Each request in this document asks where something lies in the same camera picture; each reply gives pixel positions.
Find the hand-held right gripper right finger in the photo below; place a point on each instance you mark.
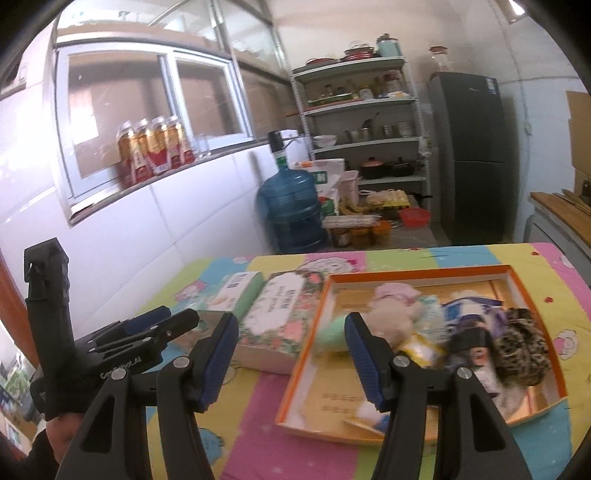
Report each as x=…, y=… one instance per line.
x=364, y=364

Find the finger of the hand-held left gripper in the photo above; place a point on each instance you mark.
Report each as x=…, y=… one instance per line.
x=178, y=325
x=147, y=318

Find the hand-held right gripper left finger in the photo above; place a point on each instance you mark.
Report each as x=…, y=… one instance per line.
x=217, y=364

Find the green foam egg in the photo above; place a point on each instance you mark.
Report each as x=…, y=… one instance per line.
x=332, y=337

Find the orange rimmed cardboard box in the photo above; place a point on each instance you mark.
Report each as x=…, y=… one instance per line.
x=323, y=401

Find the pink and beige plush doll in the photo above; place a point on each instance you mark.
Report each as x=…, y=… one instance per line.
x=395, y=314

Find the yellow packet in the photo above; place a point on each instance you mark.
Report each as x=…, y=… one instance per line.
x=422, y=350

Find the black cloth item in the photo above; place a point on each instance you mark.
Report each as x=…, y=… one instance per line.
x=471, y=346

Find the blue and white tissue pack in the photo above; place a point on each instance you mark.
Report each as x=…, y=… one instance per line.
x=471, y=310

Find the beige plush toy purple dress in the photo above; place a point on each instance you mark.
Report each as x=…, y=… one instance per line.
x=502, y=316

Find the leopard print cloth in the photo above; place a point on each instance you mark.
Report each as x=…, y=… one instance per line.
x=521, y=346

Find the person's left forearm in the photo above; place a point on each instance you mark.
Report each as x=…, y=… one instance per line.
x=27, y=461

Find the person's left hand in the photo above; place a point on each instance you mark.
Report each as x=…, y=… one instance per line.
x=62, y=431

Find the green and white packet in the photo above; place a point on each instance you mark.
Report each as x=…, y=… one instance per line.
x=235, y=290

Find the white cardboard box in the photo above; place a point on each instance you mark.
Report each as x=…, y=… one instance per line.
x=281, y=318

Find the colourful cartoon bed sheet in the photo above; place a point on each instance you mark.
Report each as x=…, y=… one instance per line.
x=295, y=415

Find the tray of jars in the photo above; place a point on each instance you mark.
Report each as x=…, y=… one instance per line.
x=358, y=230

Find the red plastic basin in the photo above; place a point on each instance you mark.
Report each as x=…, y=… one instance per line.
x=414, y=218

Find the bunch of bananas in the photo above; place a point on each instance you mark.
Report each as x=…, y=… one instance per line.
x=354, y=208

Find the blue water jug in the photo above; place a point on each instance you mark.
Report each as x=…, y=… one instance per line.
x=293, y=212

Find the red label drink bottle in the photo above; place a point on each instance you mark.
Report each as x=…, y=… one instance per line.
x=159, y=147
x=128, y=157
x=178, y=143
x=143, y=152

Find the plastic bag of food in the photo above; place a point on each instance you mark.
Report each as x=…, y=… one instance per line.
x=388, y=198

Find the pink plastic bin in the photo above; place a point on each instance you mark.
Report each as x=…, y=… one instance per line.
x=349, y=187

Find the clear glass cup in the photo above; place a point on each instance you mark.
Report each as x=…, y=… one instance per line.
x=205, y=146

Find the white flour sack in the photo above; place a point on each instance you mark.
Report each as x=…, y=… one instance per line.
x=323, y=180

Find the clay pot with red lid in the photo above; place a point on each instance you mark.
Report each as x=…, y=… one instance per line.
x=373, y=168

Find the aluminium sliding window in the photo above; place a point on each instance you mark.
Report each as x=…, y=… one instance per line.
x=138, y=115

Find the black water pump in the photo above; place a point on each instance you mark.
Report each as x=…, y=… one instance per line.
x=278, y=147

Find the white bowl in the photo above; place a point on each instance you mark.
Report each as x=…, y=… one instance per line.
x=324, y=141

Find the dark grey refrigerator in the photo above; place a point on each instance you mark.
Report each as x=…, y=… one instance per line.
x=471, y=157

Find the white metal shelf rack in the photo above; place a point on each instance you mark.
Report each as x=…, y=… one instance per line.
x=364, y=110

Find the red pot with glass lid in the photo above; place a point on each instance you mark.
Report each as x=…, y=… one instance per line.
x=358, y=51

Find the glass jar with red lid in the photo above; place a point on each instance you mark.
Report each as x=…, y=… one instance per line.
x=439, y=60

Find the cardboard sheet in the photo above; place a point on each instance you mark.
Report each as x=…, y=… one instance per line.
x=581, y=134

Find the teal canister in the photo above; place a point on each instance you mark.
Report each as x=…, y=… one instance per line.
x=388, y=46

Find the wooden bed frame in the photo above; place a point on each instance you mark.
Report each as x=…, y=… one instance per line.
x=14, y=300

